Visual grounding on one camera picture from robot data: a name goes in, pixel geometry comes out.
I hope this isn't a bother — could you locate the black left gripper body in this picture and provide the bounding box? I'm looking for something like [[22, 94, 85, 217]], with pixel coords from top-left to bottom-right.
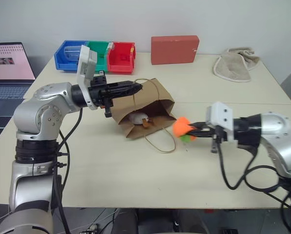
[[88, 70, 115, 118]]

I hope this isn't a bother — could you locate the beige folded towel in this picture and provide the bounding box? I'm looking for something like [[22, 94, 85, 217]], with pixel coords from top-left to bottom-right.
[[212, 46, 261, 83]]

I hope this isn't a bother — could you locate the green plastic bin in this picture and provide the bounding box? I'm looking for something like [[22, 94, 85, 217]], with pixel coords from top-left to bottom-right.
[[86, 40, 112, 74]]

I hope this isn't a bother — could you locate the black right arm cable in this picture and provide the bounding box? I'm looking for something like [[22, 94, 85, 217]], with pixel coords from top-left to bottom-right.
[[216, 126, 291, 234]]

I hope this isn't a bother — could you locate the red-brown rectangular box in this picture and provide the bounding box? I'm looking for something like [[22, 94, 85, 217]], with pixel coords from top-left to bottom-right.
[[150, 35, 200, 66]]

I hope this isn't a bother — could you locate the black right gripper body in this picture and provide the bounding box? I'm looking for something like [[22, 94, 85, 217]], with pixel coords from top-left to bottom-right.
[[202, 122, 225, 154]]

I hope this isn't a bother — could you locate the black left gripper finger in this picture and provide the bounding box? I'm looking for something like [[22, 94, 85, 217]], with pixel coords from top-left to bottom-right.
[[110, 80, 144, 92], [110, 88, 143, 99]]

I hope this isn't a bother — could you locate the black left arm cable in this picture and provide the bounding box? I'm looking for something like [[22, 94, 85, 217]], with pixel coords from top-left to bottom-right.
[[53, 107, 84, 234]]

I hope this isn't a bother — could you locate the blue plastic bin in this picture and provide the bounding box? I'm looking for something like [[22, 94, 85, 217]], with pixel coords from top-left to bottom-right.
[[54, 40, 90, 73]]

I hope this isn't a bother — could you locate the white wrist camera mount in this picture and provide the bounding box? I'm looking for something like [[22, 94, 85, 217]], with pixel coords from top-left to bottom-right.
[[76, 45, 98, 111], [206, 101, 239, 147]]

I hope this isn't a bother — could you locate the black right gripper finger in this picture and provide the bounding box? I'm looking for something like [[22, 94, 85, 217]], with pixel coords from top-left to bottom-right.
[[188, 121, 209, 131], [185, 130, 213, 140]]

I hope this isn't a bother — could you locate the orange and green plush toy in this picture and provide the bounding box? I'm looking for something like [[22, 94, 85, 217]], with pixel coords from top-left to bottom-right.
[[172, 117, 198, 143]]

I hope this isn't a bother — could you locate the white and brown plush toy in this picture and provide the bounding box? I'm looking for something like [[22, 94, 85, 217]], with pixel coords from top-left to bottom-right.
[[128, 112, 159, 130]]

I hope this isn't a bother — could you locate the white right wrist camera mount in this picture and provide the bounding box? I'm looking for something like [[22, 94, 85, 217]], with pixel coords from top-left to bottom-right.
[[206, 101, 239, 147]]

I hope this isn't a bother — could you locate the open laptop with pink screen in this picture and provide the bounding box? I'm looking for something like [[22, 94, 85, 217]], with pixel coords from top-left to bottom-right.
[[0, 42, 37, 101]]

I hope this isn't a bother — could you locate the brown paper bag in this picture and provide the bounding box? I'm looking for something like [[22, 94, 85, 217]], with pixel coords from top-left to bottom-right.
[[110, 78, 177, 154]]

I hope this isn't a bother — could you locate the clear plastic container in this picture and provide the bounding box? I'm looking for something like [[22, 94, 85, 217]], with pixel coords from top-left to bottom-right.
[[63, 45, 83, 64]]

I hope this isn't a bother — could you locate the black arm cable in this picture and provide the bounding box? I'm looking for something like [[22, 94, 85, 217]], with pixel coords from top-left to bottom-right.
[[53, 107, 84, 234], [216, 126, 291, 234]]

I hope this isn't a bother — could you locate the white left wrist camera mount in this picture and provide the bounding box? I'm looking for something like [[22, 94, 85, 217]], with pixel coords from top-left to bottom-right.
[[76, 45, 98, 111]]

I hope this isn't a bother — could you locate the dark rounded shape under table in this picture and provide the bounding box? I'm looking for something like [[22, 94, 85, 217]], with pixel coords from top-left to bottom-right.
[[112, 208, 211, 234]]

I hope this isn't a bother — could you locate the red plastic bin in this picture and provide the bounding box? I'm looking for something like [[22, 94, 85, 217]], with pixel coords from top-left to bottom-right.
[[106, 42, 137, 75]]

